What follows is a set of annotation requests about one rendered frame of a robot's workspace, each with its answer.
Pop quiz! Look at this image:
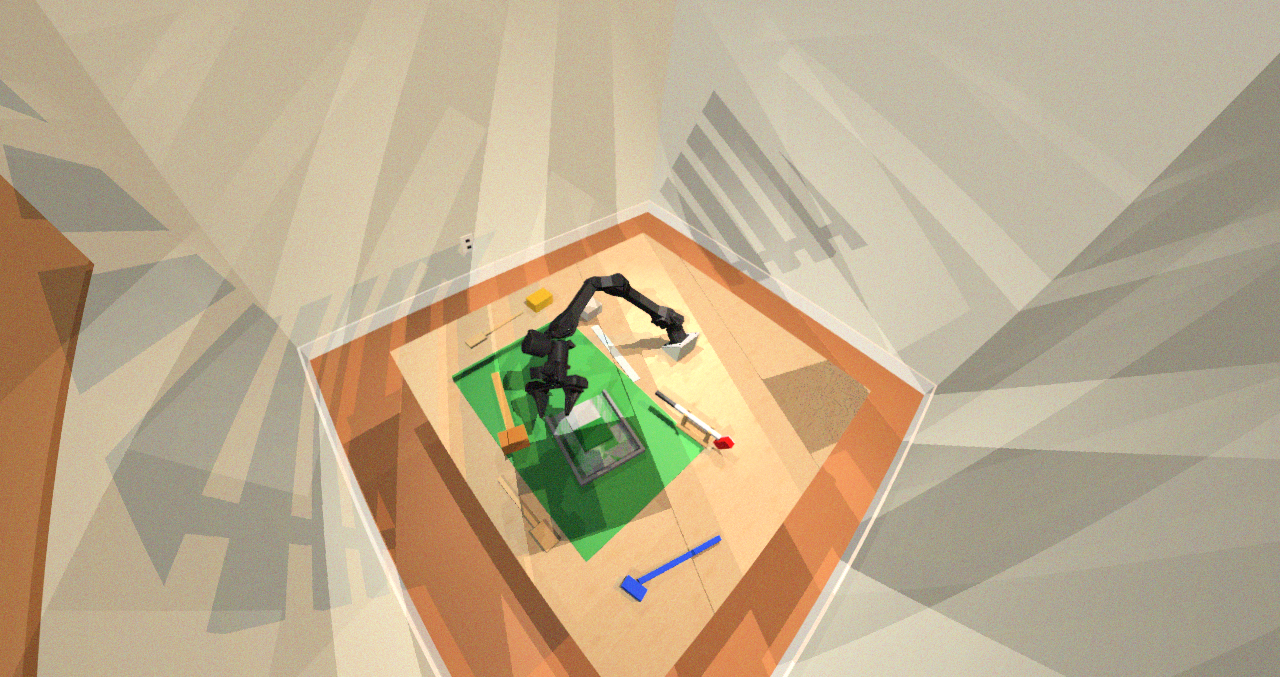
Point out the wooden mallet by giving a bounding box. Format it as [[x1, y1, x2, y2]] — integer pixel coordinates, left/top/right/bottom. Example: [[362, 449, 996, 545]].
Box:
[[492, 372, 530, 456]]

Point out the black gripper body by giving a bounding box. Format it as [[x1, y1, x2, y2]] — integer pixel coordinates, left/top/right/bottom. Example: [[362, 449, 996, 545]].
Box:
[[525, 358, 588, 394]]

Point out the blue putter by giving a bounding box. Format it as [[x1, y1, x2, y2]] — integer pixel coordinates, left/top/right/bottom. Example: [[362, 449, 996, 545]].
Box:
[[620, 535, 722, 601]]

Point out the yellow cube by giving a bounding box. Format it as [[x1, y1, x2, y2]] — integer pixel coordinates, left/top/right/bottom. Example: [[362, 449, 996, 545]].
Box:
[[526, 288, 554, 314]]

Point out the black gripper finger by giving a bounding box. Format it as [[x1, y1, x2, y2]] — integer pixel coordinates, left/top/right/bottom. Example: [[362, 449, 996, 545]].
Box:
[[529, 392, 549, 418], [562, 386, 584, 417]]

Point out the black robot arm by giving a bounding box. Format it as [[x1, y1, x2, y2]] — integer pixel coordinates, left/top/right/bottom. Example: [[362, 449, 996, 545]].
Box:
[[522, 273, 690, 379]]

